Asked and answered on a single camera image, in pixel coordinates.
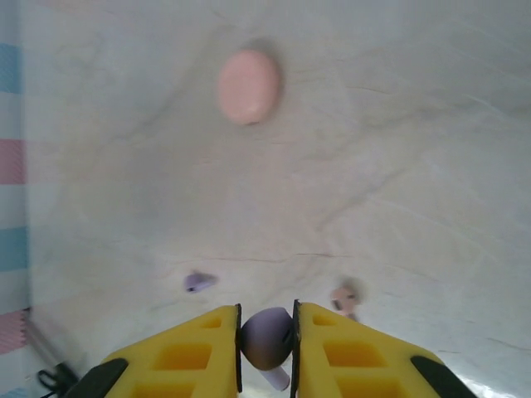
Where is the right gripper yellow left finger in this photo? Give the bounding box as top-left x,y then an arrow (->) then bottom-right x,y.
80,303 -> 243,398

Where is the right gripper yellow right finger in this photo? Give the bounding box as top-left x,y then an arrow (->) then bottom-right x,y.
290,298 -> 479,398

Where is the pink wireless earbud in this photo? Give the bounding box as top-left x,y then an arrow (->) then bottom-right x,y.
329,276 -> 367,323

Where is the purple wireless earbud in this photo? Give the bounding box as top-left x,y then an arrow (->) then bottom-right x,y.
183,269 -> 219,294
240,307 -> 296,391

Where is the pink earbud charging case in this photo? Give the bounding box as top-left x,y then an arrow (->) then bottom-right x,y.
216,39 -> 288,127

